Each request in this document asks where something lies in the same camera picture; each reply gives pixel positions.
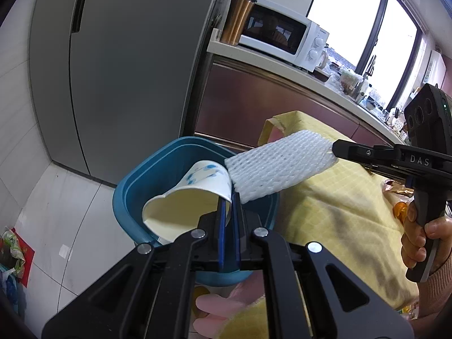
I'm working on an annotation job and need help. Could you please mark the white kitchen counter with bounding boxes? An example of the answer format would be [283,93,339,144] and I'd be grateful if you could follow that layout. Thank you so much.
[207,38,410,145]

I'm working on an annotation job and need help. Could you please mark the colourful plastic bags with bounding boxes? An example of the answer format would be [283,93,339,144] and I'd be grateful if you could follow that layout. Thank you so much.
[0,228,36,311]

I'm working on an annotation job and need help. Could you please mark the person's right hand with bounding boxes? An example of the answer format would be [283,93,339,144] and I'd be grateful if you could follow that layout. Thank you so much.
[401,215,452,272]

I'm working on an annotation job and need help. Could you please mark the kitchen window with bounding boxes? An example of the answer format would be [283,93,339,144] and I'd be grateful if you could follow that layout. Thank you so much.
[305,0,422,110]

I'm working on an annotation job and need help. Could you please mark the maroon kitchen cabinets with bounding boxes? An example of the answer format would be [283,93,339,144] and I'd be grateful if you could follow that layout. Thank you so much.
[194,55,399,149]

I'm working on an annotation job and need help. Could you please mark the white microwave oven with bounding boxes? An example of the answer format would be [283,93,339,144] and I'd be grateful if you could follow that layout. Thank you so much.
[237,0,330,72]

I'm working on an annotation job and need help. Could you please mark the white water heater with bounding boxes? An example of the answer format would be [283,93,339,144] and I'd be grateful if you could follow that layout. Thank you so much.
[422,49,447,94]

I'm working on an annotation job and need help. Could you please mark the gold foil wrapper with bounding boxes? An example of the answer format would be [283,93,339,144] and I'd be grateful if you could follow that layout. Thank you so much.
[383,180,414,198]

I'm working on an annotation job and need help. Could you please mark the copper travel tumbler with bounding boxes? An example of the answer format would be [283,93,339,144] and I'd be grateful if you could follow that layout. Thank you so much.
[221,0,257,46]

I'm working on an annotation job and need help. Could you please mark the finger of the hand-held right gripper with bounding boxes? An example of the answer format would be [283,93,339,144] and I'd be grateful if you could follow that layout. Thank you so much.
[332,139,407,177]

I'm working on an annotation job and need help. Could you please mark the white paper cup blue print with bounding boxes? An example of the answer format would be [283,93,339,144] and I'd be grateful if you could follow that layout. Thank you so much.
[142,160,234,244]

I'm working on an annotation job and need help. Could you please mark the group of kitchen jars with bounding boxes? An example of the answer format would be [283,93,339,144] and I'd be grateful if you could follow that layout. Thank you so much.
[327,62,407,138]

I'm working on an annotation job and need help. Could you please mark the grey refrigerator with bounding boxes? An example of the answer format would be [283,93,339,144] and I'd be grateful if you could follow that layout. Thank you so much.
[28,0,230,188]

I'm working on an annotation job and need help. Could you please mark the yellow checked tablecloth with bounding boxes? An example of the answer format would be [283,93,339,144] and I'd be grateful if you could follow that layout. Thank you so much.
[226,110,421,339]

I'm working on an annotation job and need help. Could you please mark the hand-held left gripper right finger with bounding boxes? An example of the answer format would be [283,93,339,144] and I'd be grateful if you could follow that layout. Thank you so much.
[231,192,414,339]

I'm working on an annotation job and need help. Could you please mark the person's right forearm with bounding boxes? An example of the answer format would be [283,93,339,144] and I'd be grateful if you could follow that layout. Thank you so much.
[413,254,452,329]

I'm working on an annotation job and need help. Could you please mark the white foam net sleeve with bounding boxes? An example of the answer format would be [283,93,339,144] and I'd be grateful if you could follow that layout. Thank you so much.
[225,130,340,205]

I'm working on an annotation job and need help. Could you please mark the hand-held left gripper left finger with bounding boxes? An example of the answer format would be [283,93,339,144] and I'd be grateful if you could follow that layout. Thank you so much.
[42,199,230,339]

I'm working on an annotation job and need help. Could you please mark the blue plastic bin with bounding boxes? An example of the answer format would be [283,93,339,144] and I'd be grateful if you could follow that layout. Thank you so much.
[112,136,280,288]

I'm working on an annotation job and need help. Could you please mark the orange peel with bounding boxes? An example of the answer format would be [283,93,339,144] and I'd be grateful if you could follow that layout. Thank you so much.
[393,201,410,224]

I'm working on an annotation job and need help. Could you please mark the electric kettle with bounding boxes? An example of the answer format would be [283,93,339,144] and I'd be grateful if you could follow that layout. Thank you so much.
[316,47,331,69]

